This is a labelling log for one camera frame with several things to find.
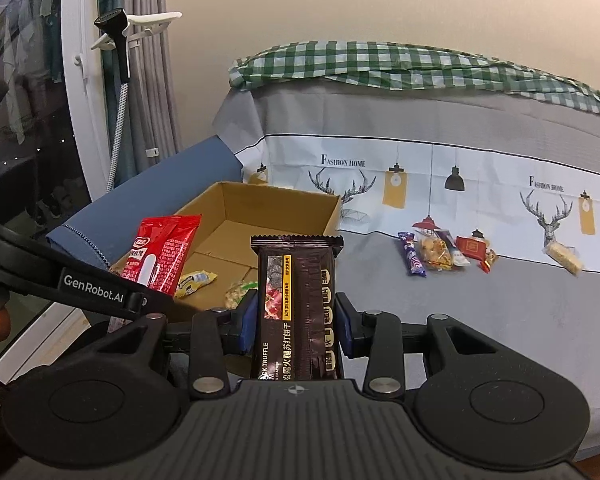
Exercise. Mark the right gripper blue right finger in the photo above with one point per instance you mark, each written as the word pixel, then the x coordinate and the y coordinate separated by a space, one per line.
pixel 349 327

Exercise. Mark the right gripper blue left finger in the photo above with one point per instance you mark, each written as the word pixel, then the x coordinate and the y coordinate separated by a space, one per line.
pixel 245 323

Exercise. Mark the green label nut bag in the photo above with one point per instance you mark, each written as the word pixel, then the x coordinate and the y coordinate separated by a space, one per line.
pixel 236 292

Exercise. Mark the brown cardboard box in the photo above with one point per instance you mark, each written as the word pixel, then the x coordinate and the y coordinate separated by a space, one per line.
pixel 231 215

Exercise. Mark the dark brown chocolate bar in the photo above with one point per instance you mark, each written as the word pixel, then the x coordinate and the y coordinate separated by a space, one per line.
pixel 296 338

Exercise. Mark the yellow candy packet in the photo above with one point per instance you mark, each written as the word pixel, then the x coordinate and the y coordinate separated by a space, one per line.
pixel 189 283

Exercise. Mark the purple snack bar packet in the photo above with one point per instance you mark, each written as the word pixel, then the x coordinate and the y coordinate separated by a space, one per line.
pixel 413 263

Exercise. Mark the red wafer bar packet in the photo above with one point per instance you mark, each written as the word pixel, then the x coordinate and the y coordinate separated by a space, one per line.
pixel 158 253

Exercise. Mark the clear bag of crackers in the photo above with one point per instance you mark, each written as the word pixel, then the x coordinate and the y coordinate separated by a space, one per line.
pixel 435 254

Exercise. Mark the red square snack packet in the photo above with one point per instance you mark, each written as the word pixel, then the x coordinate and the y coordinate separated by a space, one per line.
pixel 473 247

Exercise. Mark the pale cracker pack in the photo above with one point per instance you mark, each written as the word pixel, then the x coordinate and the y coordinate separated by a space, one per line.
pixel 564 256

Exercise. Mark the purple silver wrapper packet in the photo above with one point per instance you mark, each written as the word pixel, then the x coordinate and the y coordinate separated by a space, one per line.
pixel 458 258

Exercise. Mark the red-yellow nougat candy packet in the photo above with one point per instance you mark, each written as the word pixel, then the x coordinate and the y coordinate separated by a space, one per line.
pixel 487 263

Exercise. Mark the grey curtain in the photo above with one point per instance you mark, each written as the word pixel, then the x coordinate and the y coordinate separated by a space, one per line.
pixel 151 132

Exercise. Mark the green checkered cloth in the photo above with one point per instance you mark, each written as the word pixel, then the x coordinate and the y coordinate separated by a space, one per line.
pixel 408 67

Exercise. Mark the white door frame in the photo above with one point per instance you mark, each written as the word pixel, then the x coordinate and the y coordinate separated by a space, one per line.
pixel 85 91

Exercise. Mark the garment steamer with hose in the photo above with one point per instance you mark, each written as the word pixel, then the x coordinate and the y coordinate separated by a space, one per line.
pixel 120 31

